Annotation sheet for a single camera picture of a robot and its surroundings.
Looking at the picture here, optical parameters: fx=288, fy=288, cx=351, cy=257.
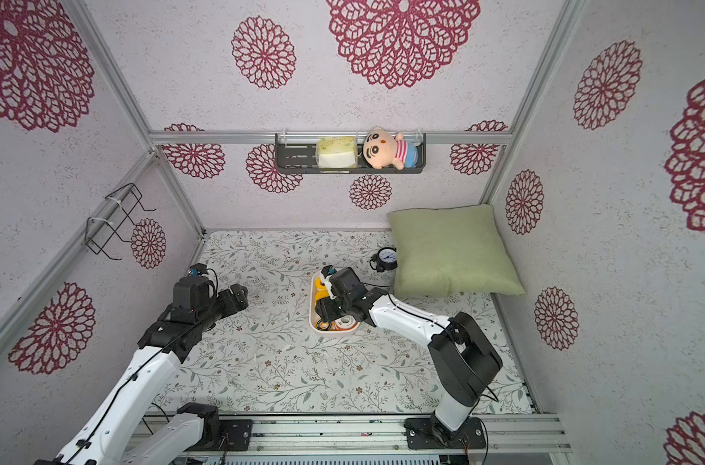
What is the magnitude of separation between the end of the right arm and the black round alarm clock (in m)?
0.36

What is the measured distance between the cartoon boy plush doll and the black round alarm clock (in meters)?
0.34

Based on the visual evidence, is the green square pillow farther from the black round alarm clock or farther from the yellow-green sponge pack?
the yellow-green sponge pack

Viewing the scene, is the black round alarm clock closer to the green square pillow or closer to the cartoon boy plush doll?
the green square pillow

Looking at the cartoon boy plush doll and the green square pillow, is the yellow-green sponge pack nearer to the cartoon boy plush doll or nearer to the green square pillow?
the cartoon boy plush doll

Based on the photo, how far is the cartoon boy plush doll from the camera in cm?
87

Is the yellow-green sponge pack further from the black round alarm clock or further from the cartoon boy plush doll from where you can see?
the black round alarm clock

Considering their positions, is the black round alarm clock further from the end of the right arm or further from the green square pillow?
the end of the right arm

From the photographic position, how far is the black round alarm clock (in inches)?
42.9

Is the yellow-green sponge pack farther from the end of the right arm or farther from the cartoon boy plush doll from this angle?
the end of the right arm

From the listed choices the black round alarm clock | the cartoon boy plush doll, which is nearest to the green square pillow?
the black round alarm clock

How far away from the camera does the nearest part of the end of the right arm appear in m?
0.64

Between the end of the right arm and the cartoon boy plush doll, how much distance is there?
1.21 feet

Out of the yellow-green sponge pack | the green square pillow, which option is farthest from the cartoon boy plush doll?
the green square pillow
